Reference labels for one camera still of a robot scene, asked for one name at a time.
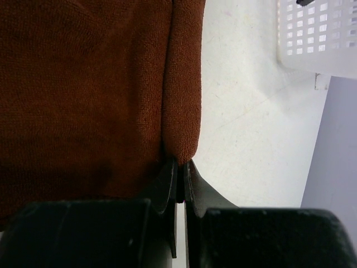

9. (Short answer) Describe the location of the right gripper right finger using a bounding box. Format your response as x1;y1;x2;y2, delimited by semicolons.
183;162;356;267

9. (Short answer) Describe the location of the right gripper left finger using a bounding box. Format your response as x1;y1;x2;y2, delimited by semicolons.
1;160;178;267

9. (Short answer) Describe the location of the brown orange towel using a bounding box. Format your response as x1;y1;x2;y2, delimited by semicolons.
1;1;205;225

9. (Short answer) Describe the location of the white plastic basket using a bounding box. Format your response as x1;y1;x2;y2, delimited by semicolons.
277;0;356;79

